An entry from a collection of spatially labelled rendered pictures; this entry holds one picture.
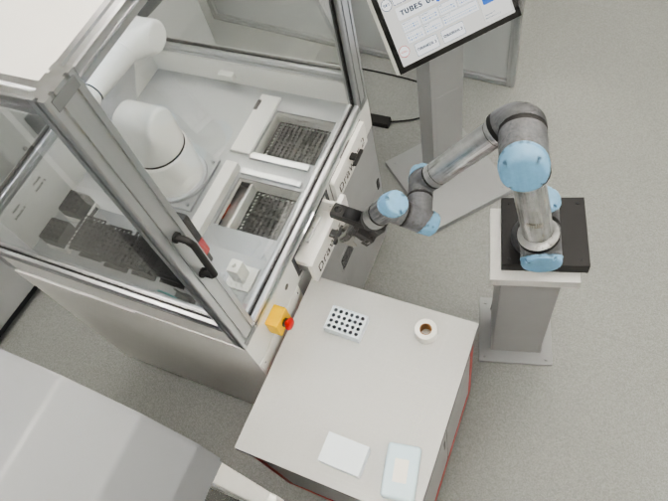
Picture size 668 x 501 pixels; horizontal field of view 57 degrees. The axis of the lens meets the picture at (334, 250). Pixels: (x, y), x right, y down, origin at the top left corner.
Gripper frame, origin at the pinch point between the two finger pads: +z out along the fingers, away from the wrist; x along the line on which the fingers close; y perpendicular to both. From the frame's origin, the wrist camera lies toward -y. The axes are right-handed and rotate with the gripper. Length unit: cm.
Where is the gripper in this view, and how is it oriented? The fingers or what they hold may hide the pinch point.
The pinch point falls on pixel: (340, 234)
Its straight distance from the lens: 199.6
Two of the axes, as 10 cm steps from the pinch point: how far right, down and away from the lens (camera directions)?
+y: 8.4, 4.9, 2.2
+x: 3.7, -8.3, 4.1
